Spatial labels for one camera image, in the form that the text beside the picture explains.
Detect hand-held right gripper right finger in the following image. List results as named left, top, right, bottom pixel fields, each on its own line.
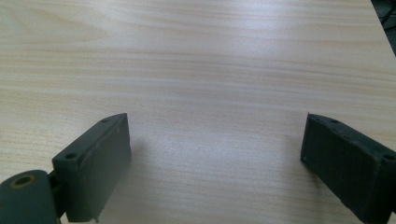
left=300, top=112, right=396, bottom=224

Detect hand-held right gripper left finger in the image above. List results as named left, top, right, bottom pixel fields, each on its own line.
left=51, top=112, right=133, bottom=223

